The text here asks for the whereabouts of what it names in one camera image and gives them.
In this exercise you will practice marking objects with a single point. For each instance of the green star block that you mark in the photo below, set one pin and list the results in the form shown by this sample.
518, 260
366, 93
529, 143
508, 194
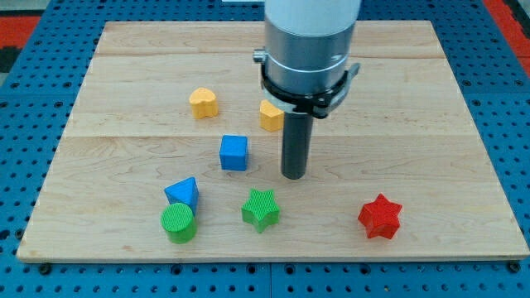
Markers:
261, 209

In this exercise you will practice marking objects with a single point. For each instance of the green cylinder block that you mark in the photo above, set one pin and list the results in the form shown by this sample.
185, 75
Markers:
178, 222

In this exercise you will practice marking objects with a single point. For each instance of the yellow heart block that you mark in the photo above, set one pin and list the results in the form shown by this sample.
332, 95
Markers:
203, 103

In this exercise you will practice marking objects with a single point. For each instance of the yellow pentagon block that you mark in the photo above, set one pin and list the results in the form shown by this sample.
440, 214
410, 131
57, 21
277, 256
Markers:
271, 118

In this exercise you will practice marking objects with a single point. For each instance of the blue triangle block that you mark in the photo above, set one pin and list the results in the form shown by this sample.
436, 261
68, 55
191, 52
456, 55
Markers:
185, 191

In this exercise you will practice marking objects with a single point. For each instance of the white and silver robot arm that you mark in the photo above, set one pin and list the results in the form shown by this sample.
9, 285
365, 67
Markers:
303, 67

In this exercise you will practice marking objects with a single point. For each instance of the red star block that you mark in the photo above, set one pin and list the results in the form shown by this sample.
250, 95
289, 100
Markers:
380, 217

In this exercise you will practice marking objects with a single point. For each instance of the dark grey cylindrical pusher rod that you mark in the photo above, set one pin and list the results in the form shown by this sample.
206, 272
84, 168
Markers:
296, 140

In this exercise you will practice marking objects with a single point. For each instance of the blue cube block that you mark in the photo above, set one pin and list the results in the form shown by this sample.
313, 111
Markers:
233, 153

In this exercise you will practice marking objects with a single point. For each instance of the light wooden board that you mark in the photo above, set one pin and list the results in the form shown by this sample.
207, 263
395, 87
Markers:
404, 131

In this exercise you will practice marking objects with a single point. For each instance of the black clamp mount ring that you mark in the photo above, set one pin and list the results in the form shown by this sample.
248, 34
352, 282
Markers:
318, 105

